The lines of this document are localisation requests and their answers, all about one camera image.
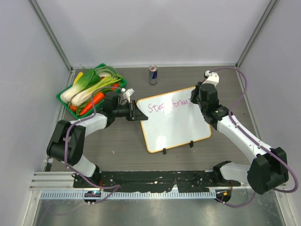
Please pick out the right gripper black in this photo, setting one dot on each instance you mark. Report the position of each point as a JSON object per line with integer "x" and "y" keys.
{"x": 194, "y": 92}

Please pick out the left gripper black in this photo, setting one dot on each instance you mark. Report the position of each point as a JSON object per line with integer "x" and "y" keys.
{"x": 135, "y": 114}

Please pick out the whiteboard with orange frame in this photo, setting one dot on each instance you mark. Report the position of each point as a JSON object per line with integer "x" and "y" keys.
{"x": 173, "y": 120}

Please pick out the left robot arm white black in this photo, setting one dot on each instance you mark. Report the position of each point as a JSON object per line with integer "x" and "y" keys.
{"x": 67, "y": 141}

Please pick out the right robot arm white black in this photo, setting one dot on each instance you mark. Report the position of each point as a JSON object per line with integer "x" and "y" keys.
{"x": 268, "y": 166}

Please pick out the red tomato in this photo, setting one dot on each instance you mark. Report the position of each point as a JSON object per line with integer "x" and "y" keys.
{"x": 115, "y": 86}

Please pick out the orange carrot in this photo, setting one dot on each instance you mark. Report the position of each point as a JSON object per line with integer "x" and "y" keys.
{"x": 96, "y": 99}

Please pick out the silver blue drink can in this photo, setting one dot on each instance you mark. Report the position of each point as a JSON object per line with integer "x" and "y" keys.
{"x": 153, "y": 73}

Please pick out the green plastic basket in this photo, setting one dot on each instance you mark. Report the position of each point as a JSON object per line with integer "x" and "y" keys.
{"x": 89, "y": 88}

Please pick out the bok choy left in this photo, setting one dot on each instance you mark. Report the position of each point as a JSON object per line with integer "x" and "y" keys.
{"x": 88, "y": 79}

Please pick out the yellow vegetable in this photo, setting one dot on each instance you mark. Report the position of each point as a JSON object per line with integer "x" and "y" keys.
{"x": 78, "y": 77}

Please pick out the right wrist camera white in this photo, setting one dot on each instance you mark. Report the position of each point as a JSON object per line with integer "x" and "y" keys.
{"x": 211, "y": 78}

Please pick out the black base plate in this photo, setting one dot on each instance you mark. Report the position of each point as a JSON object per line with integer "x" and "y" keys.
{"x": 187, "y": 181}

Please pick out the aluminium frame post right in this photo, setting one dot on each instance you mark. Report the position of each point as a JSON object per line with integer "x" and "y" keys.
{"x": 272, "y": 4}

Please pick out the aluminium frame post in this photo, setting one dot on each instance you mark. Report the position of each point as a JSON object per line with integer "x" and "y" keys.
{"x": 45, "y": 24}
{"x": 272, "y": 4}

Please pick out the aluminium rail left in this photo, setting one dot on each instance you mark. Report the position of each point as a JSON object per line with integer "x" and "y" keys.
{"x": 52, "y": 181}

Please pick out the white slotted cable duct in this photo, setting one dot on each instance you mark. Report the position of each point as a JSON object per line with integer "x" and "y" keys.
{"x": 89, "y": 195}

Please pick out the aluminium frame post left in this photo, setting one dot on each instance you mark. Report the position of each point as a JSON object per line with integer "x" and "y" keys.
{"x": 45, "y": 24}

